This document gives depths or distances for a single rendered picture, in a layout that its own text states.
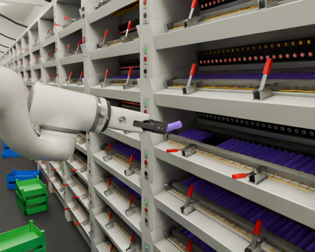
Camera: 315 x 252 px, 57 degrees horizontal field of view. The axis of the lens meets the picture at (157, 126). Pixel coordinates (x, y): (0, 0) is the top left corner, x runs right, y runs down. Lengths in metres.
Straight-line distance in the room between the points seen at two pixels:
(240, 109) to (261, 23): 0.19
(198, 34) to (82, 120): 0.40
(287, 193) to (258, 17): 0.37
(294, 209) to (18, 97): 0.55
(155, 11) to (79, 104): 0.52
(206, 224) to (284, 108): 0.44
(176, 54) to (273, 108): 0.52
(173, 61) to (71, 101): 0.52
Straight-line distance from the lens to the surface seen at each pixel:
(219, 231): 0.88
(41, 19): 3.08
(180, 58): 1.08
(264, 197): 0.70
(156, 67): 1.03
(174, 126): 0.78
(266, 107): 0.66
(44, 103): 0.62
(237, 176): 0.66
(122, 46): 1.26
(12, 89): 0.53
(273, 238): 0.81
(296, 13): 0.64
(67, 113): 0.63
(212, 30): 0.79
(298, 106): 0.61
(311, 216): 0.64
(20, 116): 0.54
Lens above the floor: 1.16
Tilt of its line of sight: 9 degrees down
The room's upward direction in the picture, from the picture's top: straight up
